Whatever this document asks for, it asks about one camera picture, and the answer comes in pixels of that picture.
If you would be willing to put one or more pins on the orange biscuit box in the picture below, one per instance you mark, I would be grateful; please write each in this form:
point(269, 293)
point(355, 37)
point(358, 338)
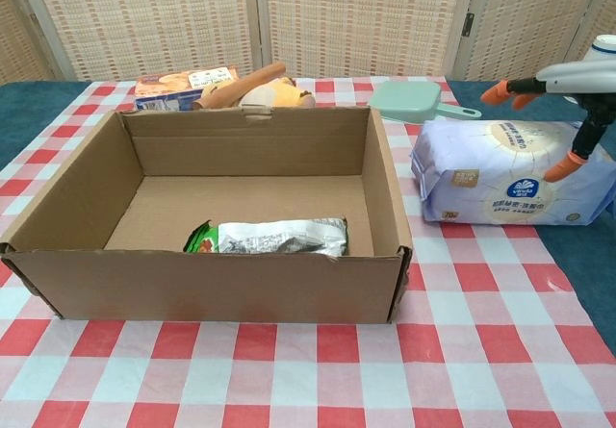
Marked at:
point(163, 86)

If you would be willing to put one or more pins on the green and silver snack bag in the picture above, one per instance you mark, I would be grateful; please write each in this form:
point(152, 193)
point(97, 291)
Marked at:
point(269, 240)

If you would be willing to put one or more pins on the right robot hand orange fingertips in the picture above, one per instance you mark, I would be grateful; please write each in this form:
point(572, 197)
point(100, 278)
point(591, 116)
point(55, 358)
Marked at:
point(577, 79)

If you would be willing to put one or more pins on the metal screen hinge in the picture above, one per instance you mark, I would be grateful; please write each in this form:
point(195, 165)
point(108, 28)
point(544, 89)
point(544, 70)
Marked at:
point(468, 24)

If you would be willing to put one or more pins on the pale purple tissue pack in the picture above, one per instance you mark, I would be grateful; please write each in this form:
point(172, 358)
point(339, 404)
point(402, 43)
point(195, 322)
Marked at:
point(481, 183)

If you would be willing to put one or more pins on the woven folding screen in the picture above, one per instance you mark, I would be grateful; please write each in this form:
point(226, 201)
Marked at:
point(337, 14)

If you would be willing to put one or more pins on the brown wooden rolling pin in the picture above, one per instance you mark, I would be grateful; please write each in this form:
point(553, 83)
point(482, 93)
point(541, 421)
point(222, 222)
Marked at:
point(240, 89)

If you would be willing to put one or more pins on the red white checkered tablecloth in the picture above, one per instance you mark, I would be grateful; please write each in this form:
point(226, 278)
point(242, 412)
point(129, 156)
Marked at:
point(289, 375)

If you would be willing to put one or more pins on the yellow plush toy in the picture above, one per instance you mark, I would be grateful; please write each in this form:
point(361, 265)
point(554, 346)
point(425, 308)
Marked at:
point(284, 93)

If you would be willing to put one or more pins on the open brown cardboard box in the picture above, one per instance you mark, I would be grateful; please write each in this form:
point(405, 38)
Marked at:
point(192, 284)

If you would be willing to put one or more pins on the teal table cover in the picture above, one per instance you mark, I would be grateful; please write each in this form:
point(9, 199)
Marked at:
point(29, 106)

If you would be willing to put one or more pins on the white paper cup stack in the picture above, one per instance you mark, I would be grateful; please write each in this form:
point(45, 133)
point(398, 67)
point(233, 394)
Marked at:
point(606, 45)

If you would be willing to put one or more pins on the mint green plastic scoop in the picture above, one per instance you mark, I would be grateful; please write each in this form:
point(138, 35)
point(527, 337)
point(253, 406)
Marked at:
point(404, 101)

